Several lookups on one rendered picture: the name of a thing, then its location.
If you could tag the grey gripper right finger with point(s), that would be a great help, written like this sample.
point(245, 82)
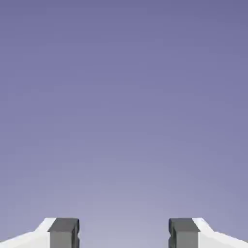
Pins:
point(186, 232)

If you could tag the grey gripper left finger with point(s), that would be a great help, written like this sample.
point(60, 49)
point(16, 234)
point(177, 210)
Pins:
point(62, 232)

